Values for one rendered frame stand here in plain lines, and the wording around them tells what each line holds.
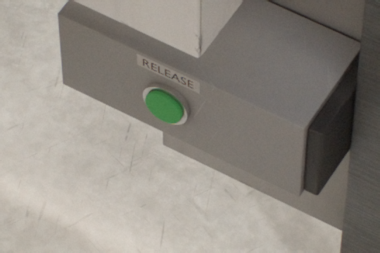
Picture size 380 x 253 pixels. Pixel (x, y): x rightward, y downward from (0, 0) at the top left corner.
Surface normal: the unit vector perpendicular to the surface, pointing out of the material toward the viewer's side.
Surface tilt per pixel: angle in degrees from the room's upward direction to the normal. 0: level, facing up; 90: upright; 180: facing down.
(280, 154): 90
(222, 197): 0
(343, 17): 90
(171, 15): 90
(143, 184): 0
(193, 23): 90
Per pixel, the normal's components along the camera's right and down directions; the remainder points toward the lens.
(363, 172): -0.51, 0.69
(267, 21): 0.00, -0.60
